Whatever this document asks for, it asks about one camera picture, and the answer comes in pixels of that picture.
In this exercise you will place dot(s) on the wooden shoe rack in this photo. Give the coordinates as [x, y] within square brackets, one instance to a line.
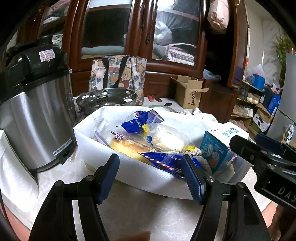
[248, 91]

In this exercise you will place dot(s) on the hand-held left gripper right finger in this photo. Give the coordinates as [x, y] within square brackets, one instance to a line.
[192, 178]

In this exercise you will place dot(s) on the dark lighter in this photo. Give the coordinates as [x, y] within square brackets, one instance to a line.
[158, 99]

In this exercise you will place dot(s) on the purple label bread packet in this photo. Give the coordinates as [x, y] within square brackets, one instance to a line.
[131, 146]

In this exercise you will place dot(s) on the blue and white box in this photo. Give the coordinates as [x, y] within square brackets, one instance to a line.
[215, 150]

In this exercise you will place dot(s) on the white fabric storage basket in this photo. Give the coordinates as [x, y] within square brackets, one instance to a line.
[148, 183]

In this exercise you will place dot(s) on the person's left hand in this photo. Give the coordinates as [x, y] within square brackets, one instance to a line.
[138, 236]

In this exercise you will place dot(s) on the dark wooden cabinet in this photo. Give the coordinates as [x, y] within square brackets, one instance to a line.
[71, 34]

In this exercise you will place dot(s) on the grey folded blanket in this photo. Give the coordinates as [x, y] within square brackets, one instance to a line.
[101, 50]

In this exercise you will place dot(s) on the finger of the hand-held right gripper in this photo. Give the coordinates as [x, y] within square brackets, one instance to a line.
[270, 142]
[242, 143]

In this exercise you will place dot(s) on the white plastic bag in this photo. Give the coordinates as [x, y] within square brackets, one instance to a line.
[163, 34]

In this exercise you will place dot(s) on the stainless steel pressure cooker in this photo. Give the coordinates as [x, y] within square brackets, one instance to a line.
[34, 115]

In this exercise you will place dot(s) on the green plant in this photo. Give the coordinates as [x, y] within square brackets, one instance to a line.
[284, 46]

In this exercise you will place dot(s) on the person's right hand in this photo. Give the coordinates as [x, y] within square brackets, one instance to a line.
[283, 222]

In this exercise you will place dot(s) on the stack of cardboard boxes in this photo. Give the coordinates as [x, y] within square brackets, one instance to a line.
[261, 120]

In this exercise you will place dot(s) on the glass pot lid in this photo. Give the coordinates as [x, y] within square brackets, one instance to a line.
[161, 107]

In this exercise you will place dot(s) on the cartoon print tote bag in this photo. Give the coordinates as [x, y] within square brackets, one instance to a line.
[134, 76]

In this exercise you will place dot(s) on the patterned bedding bag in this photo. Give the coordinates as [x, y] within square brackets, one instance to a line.
[180, 54]

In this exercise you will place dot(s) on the white paper towel stack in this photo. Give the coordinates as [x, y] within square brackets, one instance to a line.
[16, 176]

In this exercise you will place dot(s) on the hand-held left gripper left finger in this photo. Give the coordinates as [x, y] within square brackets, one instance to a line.
[108, 176]

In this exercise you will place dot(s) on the yellow label bread packet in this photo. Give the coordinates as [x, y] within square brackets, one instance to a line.
[166, 139]

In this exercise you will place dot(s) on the metal steamer pot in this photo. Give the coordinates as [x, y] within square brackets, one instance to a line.
[104, 99]

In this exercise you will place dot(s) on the white knitted cloth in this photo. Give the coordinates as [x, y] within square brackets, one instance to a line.
[203, 115]

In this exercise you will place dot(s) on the rows of shoes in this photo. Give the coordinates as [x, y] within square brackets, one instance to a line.
[242, 111]

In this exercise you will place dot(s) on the open cardboard box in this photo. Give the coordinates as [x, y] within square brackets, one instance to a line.
[187, 95]

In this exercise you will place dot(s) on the blue bread packet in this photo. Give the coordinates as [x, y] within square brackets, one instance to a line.
[166, 160]
[134, 125]

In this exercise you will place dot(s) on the red lighter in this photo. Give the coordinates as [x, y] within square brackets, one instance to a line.
[150, 98]

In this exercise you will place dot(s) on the pink hanging bag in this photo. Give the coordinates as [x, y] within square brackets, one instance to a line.
[218, 14]

